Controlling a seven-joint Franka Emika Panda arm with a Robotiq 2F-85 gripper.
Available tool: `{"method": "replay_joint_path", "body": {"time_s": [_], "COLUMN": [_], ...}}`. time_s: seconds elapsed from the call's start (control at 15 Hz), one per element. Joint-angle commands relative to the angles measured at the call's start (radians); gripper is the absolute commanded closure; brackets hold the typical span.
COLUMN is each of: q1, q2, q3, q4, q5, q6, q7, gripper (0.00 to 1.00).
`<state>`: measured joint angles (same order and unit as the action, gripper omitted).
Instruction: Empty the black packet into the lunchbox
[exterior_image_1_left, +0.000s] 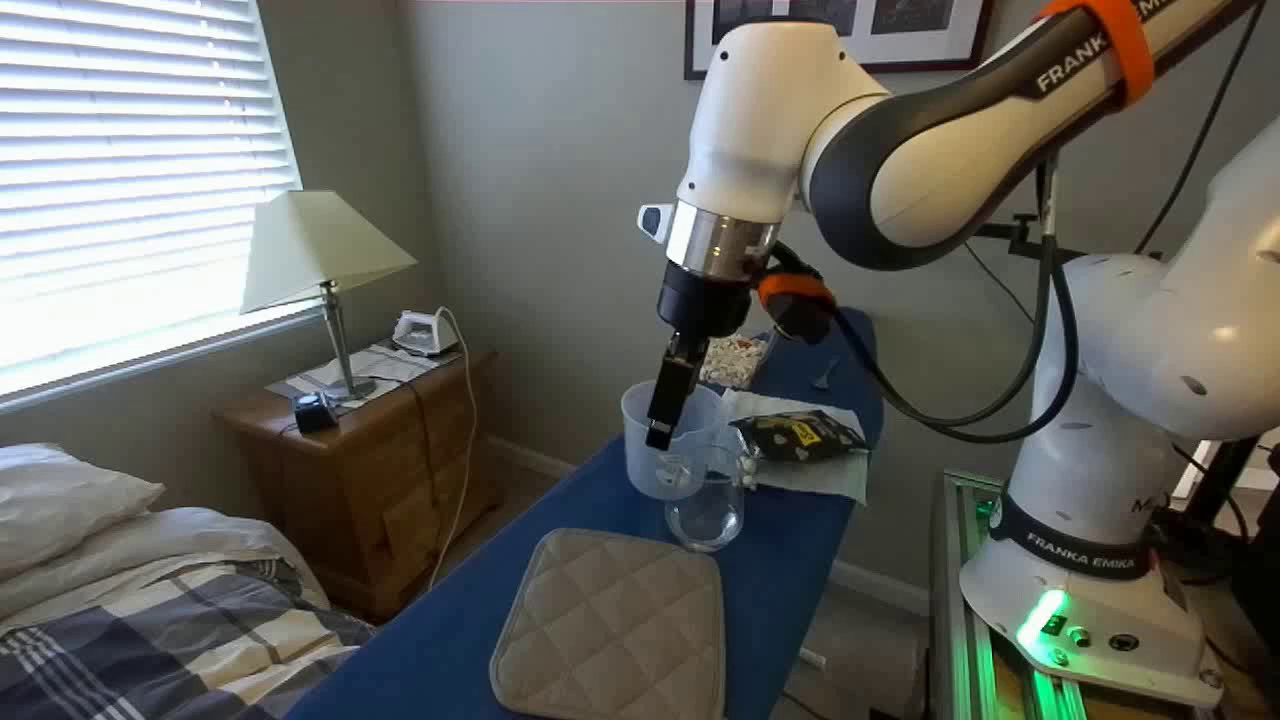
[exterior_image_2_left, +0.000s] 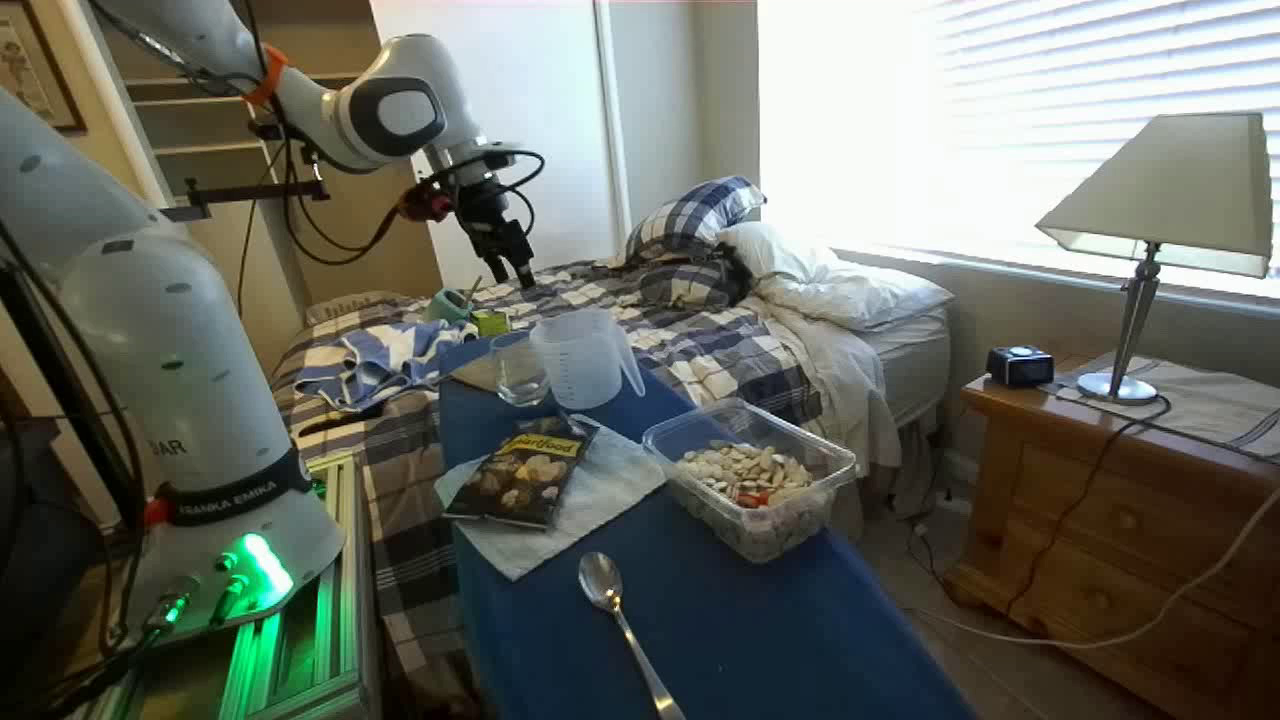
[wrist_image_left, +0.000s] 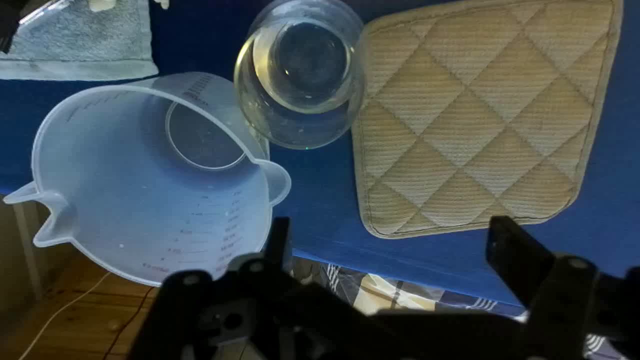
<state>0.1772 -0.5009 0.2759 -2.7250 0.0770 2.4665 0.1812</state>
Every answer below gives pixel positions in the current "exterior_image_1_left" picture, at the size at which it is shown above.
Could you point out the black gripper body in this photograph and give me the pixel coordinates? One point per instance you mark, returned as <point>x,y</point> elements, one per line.
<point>701,300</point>

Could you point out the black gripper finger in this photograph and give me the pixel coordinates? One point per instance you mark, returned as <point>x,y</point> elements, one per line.
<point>664,406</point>
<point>699,358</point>

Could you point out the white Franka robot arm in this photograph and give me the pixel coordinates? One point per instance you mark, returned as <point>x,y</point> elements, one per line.
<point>1174,334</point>

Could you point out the clear plastic measuring jug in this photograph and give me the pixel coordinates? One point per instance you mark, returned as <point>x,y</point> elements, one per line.
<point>664,463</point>

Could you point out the clear glass cup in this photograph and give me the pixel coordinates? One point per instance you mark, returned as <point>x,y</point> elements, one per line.
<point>704,517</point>

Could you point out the metal spoon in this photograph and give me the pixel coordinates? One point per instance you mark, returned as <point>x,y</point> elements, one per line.
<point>820,377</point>

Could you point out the white cloth napkin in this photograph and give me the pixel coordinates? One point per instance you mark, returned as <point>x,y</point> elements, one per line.
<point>834,478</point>

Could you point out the grey quilted pot holder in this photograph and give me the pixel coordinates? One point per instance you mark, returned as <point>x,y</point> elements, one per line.
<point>604,624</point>

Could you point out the small white device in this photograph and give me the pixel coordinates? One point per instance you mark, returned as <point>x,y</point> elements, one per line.
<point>427,334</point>

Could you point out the papers on nightstand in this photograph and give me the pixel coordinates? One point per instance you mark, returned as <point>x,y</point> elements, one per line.
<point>382,367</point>

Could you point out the blue ironing board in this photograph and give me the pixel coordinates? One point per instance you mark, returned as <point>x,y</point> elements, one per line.
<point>443,640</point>

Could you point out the wooden nightstand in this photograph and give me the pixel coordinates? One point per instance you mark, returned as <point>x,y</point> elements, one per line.
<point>346,495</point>

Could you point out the black framed picture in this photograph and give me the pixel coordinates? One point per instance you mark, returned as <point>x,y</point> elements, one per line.
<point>921,25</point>

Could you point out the small black alarm clock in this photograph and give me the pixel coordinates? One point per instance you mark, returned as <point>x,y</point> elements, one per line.
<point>312,415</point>

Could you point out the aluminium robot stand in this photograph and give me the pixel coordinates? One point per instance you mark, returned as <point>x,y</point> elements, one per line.
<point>967,624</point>

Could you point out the cream shade table lamp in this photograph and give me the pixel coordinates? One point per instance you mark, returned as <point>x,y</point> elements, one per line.
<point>322,242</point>

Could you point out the white bed sheet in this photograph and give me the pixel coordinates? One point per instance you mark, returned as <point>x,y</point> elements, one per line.
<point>145,545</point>

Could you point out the blue plaid duvet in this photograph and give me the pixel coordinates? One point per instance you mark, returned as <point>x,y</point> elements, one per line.
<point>161,655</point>

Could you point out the white window blinds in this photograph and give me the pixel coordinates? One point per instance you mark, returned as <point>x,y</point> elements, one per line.
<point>134,160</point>

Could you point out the white pillow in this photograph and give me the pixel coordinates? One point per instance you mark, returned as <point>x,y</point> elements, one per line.
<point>61,502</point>

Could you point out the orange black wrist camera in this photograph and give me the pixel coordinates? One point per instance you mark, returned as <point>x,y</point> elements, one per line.
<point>799,300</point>

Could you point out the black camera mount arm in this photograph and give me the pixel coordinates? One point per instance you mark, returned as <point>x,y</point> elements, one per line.
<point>1021,242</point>

